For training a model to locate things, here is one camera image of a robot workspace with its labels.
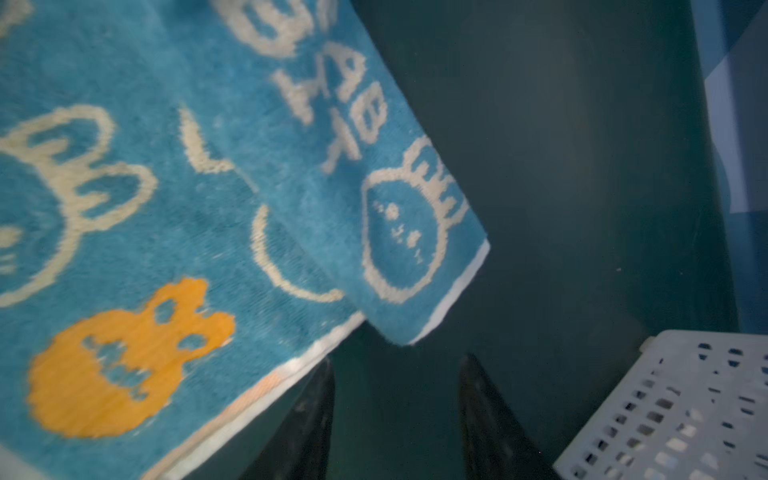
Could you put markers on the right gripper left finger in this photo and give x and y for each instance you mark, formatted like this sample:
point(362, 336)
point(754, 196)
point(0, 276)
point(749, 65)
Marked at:
point(300, 447)

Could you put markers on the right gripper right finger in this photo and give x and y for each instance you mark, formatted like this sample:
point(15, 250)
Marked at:
point(495, 445)

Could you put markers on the blue rabbit pattern towel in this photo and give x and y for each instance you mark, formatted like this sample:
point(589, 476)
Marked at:
point(199, 201)

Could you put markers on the grey plastic basket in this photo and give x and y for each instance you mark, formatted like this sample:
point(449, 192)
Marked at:
point(693, 406)

